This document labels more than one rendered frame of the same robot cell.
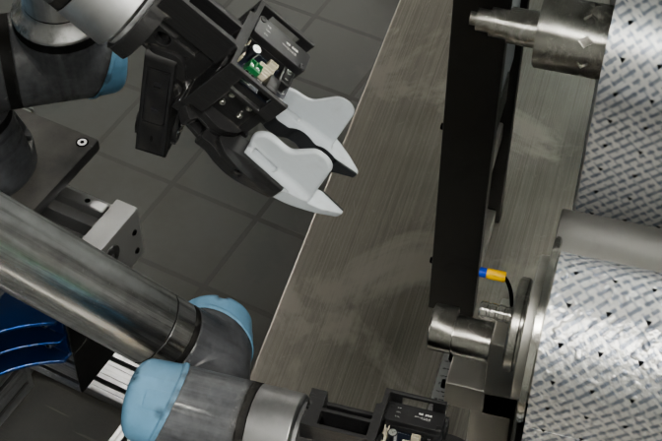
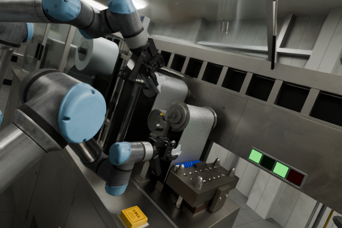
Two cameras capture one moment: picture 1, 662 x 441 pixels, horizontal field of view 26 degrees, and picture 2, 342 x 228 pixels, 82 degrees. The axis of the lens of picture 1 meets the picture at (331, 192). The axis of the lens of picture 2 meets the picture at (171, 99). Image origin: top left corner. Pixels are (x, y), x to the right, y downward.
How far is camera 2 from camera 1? 1.05 m
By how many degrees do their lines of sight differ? 68
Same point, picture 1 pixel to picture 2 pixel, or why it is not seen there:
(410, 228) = not seen: hidden behind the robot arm
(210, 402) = (136, 144)
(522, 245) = not seen: hidden behind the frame
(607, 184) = (156, 105)
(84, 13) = (141, 36)
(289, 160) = (159, 78)
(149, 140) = (132, 76)
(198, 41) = (151, 50)
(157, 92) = (139, 62)
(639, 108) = (164, 89)
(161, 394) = (126, 145)
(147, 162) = not seen: outside the picture
